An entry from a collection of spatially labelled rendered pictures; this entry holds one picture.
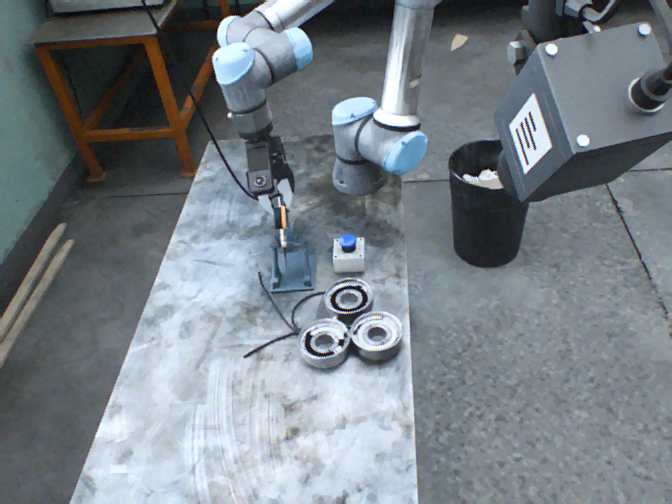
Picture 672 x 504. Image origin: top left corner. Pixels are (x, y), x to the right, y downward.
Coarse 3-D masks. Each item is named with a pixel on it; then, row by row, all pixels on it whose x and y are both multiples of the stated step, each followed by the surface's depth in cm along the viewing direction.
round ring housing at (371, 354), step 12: (372, 312) 128; (384, 312) 128; (360, 324) 128; (372, 324) 127; (396, 324) 127; (372, 336) 128; (384, 336) 128; (360, 348) 122; (384, 348) 121; (396, 348) 122; (372, 360) 124
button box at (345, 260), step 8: (336, 240) 146; (360, 240) 145; (336, 248) 144; (344, 248) 143; (352, 248) 143; (360, 248) 143; (336, 256) 142; (344, 256) 141; (352, 256) 141; (360, 256) 141; (336, 264) 142; (344, 264) 142; (352, 264) 142; (360, 264) 142; (336, 272) 144; (344, 272) 144
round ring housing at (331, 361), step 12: (312, 324) 128; (324, 324) 129; (336, 324) 128; (300, 336) 125; (324, 336) 127; (336, 336) 126; (348, 336) 124; (300, 348) 123; (348, 348) 123; (312, 360) 122; (324, 360) 121; (336, 360) 122
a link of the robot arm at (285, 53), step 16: (256, 32) 120; (272, 32) 119; (288, 32) 117; (256, 48) 114; (272, 48) 114; (288, 48) 115; (304, 48) 117; (272, 64) 114; (288, 64) 116; (304, 64) 120; (272, 80) 116
